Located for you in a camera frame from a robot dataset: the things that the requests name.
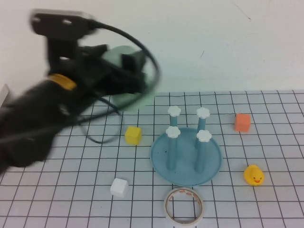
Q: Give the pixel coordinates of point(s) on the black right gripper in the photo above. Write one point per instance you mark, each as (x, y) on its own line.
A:
(107, 78)

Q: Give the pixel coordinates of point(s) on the pale green plastic cup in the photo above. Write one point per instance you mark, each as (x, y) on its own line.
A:
(114, 55)

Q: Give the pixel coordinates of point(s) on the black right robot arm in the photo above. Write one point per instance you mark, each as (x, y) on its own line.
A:
(28, 123)

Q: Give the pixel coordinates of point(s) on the blue cup stand white caps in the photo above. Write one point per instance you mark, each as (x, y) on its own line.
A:
(187, 156)

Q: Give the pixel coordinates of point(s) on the yellow foam cube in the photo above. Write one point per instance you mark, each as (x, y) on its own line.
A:
(133, 135)

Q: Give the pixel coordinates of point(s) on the grey white box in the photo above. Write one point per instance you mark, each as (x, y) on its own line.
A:
(4, 93)

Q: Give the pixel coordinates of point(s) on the white foam cube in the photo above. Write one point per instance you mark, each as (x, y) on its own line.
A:
(119, 188)

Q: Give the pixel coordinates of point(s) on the orange foam cube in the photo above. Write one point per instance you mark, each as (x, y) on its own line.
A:
(242, 123)

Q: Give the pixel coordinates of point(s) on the white tape roll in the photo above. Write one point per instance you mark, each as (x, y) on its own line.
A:
(167, 204)

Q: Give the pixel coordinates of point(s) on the yellow rubber duck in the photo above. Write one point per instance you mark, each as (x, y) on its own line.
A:
(253, 177)

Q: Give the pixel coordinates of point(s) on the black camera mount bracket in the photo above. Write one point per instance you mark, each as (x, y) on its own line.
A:
(60, 52)

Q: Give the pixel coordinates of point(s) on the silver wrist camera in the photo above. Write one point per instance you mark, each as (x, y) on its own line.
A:
(59, 22)

